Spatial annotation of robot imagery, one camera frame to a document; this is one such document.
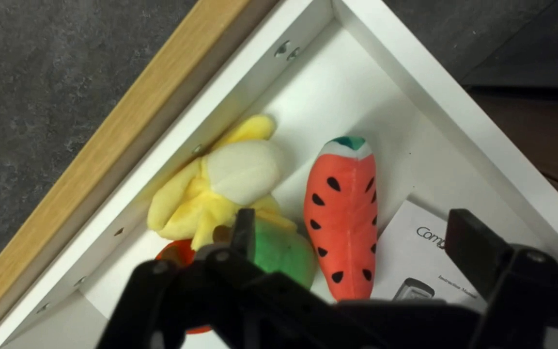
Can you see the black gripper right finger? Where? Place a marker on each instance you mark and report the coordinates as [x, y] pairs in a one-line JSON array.
[[469, 238]]

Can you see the white printed booklet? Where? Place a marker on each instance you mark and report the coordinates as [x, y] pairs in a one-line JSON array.
[[415, 258]]

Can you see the white drawer with wooden front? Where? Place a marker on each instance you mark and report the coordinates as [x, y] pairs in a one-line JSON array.
[[368, 83]]

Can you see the green pear plush toy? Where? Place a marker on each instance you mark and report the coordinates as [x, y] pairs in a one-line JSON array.
[[285, 254]]

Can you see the red watermelon plush toy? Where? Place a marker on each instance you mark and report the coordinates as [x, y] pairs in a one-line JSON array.
[[339, 219]]

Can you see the yellow banana plush toy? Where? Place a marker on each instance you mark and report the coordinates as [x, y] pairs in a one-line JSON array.
[[227, 174]]

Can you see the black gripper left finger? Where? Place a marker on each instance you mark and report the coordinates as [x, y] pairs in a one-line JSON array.
[[242, 233]]

